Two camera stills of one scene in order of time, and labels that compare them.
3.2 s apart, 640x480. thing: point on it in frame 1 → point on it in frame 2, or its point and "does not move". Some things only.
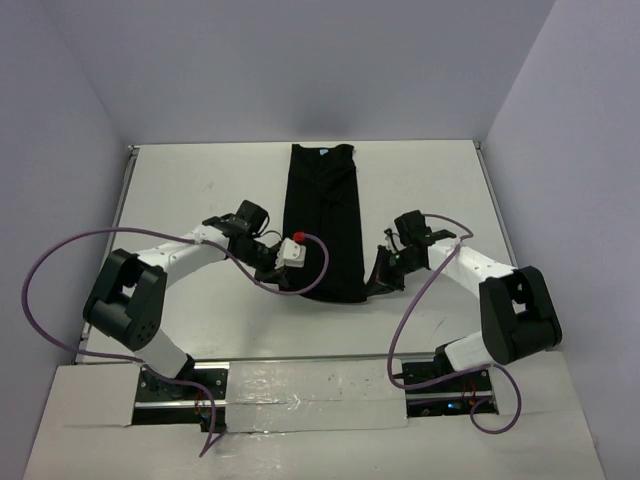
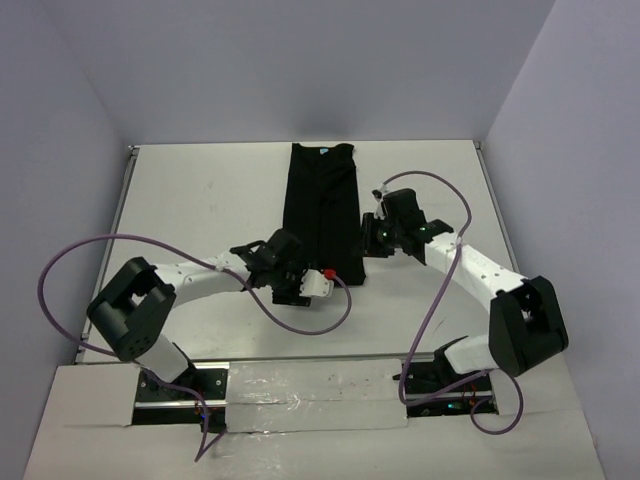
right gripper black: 381,278 → 369,245
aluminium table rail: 119,207 does not move
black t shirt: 322,198 does not move
